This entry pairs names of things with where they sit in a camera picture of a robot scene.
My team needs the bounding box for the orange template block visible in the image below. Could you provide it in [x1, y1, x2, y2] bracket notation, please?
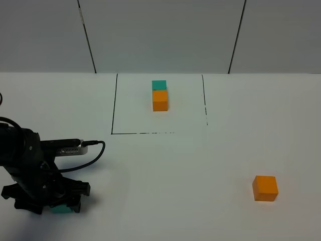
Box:
[152, 90, 169, 111]

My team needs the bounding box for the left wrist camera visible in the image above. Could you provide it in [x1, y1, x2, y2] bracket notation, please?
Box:
[40, 139, 88, 157]

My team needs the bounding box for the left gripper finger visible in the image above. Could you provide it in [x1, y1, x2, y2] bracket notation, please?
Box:
[67, 195, 81, 213]
[14, 199, 45, 214]

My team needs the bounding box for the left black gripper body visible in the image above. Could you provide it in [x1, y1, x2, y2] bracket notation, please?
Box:
[1, 163, 90, 205]

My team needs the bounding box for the teal template block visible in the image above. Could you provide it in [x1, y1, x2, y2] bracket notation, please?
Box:
[152, 80, 167, 91]

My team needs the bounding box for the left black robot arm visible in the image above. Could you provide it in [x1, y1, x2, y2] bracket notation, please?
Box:
[1, 123, 90, 215]

